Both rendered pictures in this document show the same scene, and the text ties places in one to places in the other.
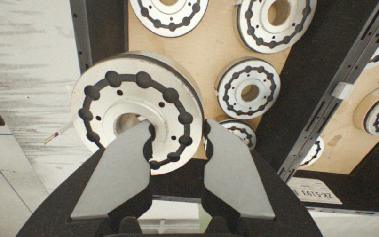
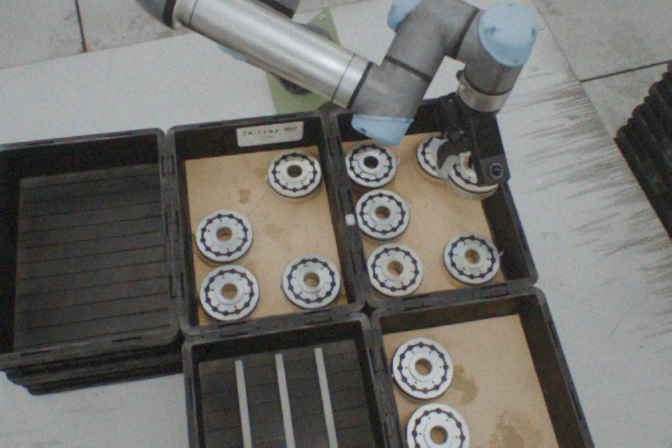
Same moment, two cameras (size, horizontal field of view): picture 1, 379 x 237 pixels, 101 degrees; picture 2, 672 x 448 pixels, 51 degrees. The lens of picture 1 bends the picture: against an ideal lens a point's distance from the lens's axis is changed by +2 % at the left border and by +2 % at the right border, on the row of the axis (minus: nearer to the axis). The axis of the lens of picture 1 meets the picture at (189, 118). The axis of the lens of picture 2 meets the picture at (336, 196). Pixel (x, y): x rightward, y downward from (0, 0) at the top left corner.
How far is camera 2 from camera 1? 1.09 m
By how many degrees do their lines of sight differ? 14
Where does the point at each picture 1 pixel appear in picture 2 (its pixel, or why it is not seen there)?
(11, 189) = not seen: outside the picture
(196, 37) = (438, 245)
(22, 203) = not seen: outside the picture
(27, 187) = not seen: outside the picture
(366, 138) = (209, 209)
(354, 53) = (358, 241)
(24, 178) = not seen: outside the picture
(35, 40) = (577, 220)
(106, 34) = (502, 217)
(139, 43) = (479, 228)
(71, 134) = (527, 124)
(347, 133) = (236, 207)
